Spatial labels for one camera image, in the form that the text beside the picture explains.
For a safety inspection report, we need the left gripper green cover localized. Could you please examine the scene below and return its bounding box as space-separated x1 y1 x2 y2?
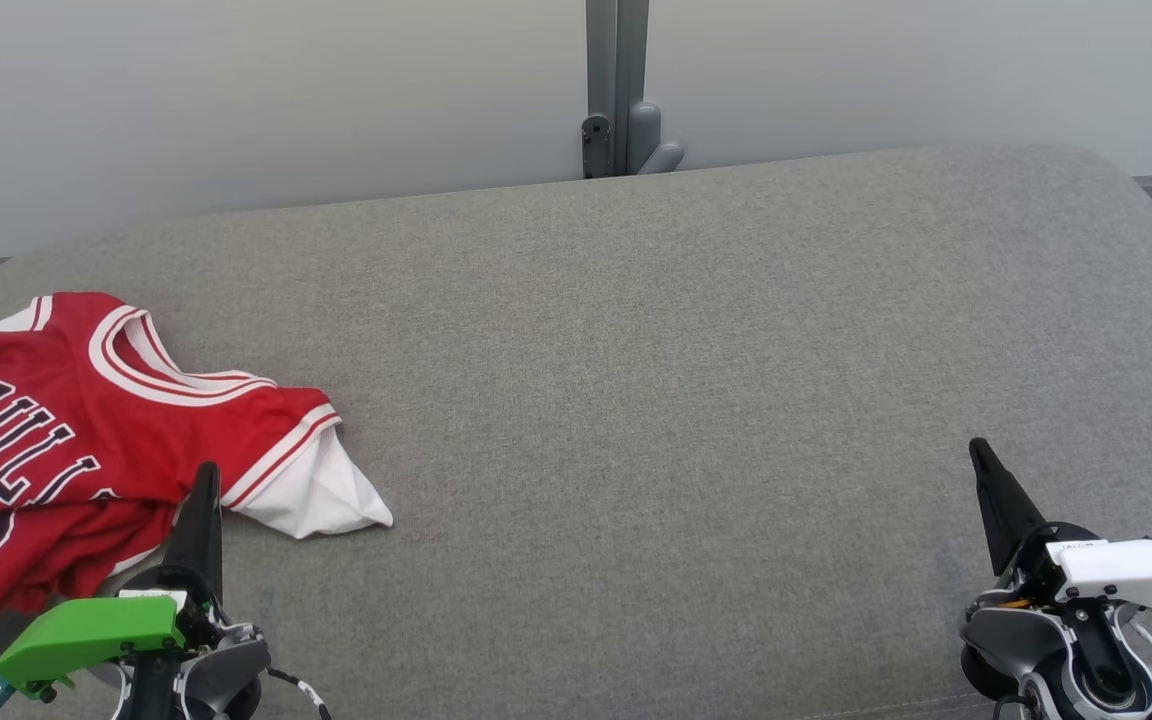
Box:
0 462 229 703

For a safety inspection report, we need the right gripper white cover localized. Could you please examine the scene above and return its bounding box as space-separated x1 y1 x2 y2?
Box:
969 438 1152 623

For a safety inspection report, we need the red Bulls 23 jersey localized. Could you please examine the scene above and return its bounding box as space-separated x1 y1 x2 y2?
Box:
0 290 395 601

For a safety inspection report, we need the red Bulls shorts white trim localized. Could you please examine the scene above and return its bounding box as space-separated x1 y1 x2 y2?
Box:
0 495 182 671

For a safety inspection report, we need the grey fabric sofa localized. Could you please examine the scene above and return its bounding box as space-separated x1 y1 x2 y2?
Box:
0 143 1152 720

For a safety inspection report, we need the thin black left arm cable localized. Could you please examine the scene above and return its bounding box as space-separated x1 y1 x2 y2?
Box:
266 668 333 720

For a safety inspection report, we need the light grey rounded post foot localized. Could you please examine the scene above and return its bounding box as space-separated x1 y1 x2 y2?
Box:
628 101 685 176

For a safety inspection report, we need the dark grey post bracket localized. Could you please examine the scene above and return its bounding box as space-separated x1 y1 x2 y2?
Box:
581 113 613 181

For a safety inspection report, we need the grey metal post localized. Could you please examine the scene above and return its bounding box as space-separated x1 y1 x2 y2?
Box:
586 0 650 177

